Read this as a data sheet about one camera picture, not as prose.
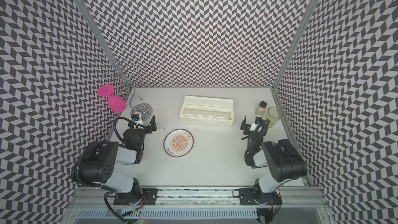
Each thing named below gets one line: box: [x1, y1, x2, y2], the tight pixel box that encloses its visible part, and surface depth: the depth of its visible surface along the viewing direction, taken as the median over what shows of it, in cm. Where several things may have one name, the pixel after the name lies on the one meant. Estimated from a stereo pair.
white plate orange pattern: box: [163, 128, 194, 158], surface depth 92 cm
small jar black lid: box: [259, 101, 267, 108], surface depth 98 cm
